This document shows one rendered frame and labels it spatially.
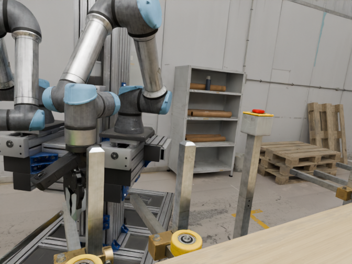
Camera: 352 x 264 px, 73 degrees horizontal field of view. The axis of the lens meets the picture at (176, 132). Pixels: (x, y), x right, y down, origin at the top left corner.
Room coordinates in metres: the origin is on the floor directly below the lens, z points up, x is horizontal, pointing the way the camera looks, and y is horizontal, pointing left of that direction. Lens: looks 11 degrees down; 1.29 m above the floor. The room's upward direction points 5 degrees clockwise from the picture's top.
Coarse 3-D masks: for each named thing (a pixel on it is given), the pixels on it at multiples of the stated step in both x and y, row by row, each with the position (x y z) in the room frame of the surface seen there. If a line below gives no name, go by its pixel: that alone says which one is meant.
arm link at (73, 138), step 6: (66, 132) 0.57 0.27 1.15; (72, 132) 0.56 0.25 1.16; (78, 132) 0.56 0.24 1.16; (84, 132) 0.57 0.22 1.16; (90, 132) 0.58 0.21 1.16; (66, 138) 0.57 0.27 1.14; (72, 138) 0.56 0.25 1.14; (78, 138) 0.56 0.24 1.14; (84, 138) 0.57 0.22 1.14; (90, 138) 0.58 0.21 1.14; (72, 144) 0.56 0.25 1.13; (78, 144) 0.56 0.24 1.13; (84, 144) 0.57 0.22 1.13; (90, 144) 0.58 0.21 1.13
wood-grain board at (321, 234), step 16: (336, 208) 0.80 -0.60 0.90; (288, 224) 0.67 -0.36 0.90; (304, 224) 0.67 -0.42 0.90; (320, 224) 0.68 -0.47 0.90; (336, 224) 0.69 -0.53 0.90; (240, 240) 0.57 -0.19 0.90; (256, 240) 0.57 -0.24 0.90; (272, 240) 0.58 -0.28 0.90; (288, 240) 0.58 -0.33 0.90; (304, 240) 0.59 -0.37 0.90; (320, 240) 0.60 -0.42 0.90; (336, 240) 0.60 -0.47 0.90; (192, 256) 0.49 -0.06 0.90; (208, 256) 0.50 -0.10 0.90; (224, 256) 0.50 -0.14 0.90; (240, 256) 0.50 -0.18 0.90; (256, 256) 0.51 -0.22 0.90; (272, 256) 0.51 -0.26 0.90; (288, 256) 0.52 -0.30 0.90; (304, 256) 0.52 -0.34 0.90; (320, 256) 0.53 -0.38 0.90; (336, 256) 0.53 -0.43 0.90
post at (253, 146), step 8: (248, 136) 0.78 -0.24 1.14; (256, 136) 0.76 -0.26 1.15; (248, 144) 0.78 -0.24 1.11; (256, 144) 0.76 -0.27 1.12; (248, 152) 0.77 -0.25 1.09; (256, 152) 0.77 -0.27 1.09; (248, 160) 0.77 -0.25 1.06; (256, 160) 0.77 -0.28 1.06; (248, 168) 0.76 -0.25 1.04; (256, 168) 0.77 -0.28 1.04; (248, 176) 0.76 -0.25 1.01; (240, 184) 0.79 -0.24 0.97; (248, 184) 0.76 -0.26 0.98; (240, 192) 0.78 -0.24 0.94; (248, 192) 0.76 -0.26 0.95; (240, 200) 0.78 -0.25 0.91; (248, 200) 0.77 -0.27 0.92; (240, 208) 0.77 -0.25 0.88; (248, 208) 0.77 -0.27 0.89; (240, 216) 0.77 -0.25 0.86; (248, 216) 0.77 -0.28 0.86; (240, 224) 0.76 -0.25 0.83; (248, 224) 0.77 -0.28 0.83; (240, 232) 0.76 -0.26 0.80
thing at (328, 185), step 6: (294, 174) 1.36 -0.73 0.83; (300, 174) 1.33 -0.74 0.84; (306, 174) 1.31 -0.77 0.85; (306, 180) 1.29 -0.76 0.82; (312, 180) 1.26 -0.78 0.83; (318, 180) 1.23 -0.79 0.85; (324, 180) 1.23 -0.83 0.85; (324, 186) 1.20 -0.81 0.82; (330, 186) 1.18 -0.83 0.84; (336, 186) 1.16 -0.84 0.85
